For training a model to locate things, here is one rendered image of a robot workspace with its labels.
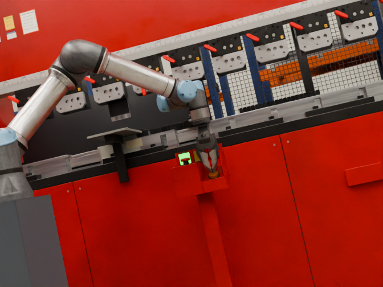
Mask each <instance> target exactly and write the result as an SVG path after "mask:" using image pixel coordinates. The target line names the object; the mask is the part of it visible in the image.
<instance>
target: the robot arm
mask: <svg viewBox="0 0 383 287"><path fill-rule="evenodd" d="M88 72H93V73H96V74H98V73H104V74H106V75H109V76H112V77H114V78H117V79H119V80H122V81H124V82H127V83H130V84H132V85H135V86H137V87H140V88H143V89H146V90H147V91H151V92H153V93H156V94H158V95H157V106H158V108H159V110H160V111H161V112H170V111H173V110H177V109H183V108H187V107H189V111H190V114H189V116H191V120H192V121H193V125H197V124H198V126H197V133H198V137H196V142H197V145H196V146H195V148H196V153H197V156H198V158H199V159H200V160H201V162H202V163H203V164H204V165H205V167H206V168H207V169H208V170H209V171H210V172H211V173H214V172H215V170H216V168H217V162H218V155H219V152H218V150H219V146H218V144H217V140H216V137H215V133H212V134H210V129H209V124H208V122H209V121H210V118H209V117H210V113H209V108H208V106H207V101H206V96H205V90H204V88H203V85H202V82H201V81H199V80H197V81H190V80H183V81H180V80H177V79H175V78H173V77H170V76H168V75H165V74H163V73H160V72H157V71H155V70H153V69H150V68H148V67H145V66H143V65H140V64H137V63H135V62H133V61H130V60H128V59H125V58H122V57H120V56H117V55H115V54H112V53H110V52H108V50H107V48H105V47H103V46H100V45H98V44H95V43H92V42H89V41H87V40H82V39H75V40H70V41H69V42H67V43H66V44H65V45H64V46H63V48H62V50H61V53H60V55H59V56H58V58H57V59H56V60H55V61H54V62H53V64H52V65H51V66H50V68H49V69H48V74H49V76H48V77H47V78H46V79H45V81H44V82H43V83H42V84H41V86H40V87H39V88H38V89H37V90H36V92H35V93H34V94H33V95H32V96H31V98H30V99H29V100H28V102H27V103H26V104H25V105H24V106H23V108H22V109H21V110H20V111H19V112H18V114H17V115H16V116H15V117H14V118H13V120H12V121H11V123H9V124H8V126H7V127H6V128H0V204H1V203H6V202H10V201H14V200H20V199H26V198H32V197H34V192H33V190H32V188H31V186H30V184H29V183H28V181H27V179H26V177H25V175H24V172H23V167H22V161H21V157H22V156H23V155H24V153H25V152H26V151H27V149H28V146H27V142H28V141H29V140H30V138H31V137H32V136H33V135H34V133H35V132H36V131H37V130H38V128H39V127H40V126H41V124H42V123H43V122H44V121H45V119H46V118H47V117H48V116H49V114H50V113H51V112H52V111H53V109H54V108H55V107H56V106H57V104H58V103H59V101H60V100H61V99H62V98H63V97H64V95H65V94H66V93H67V92H68V91H69V90H74V89H75V88H76V87H77V86H78V85H79V83H80V82H81V81H82V80H83V79H84V78H85V77H86V76H87V74H88ZM207 148H210V149H212V151H211V152H210V153H209V154H210V157H211V163H212V167H211V166H210V162H209V161H208V154H207V153H205V152H204V151H205V149H207Z"/></svg>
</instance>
